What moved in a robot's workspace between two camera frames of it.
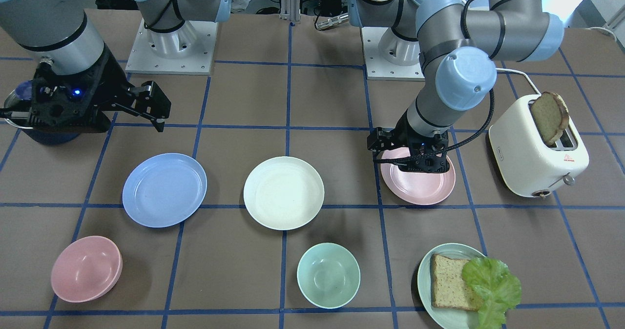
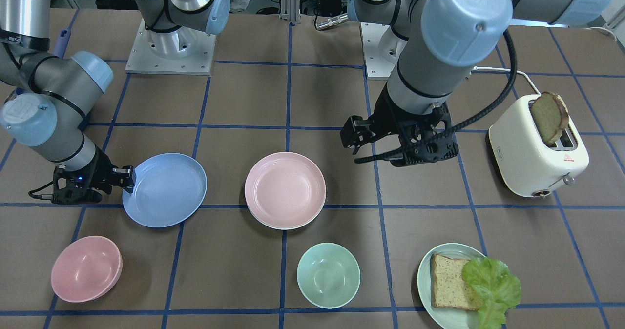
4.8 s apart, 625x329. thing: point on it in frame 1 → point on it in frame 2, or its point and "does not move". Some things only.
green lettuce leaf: x=498 y=290 does not move
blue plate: x=163 y=190 does not move
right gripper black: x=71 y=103 → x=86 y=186
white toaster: x=525 y=165 does not move
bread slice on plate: x=448 y=289 does not move
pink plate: x=416 y=188 → x=285 y=191
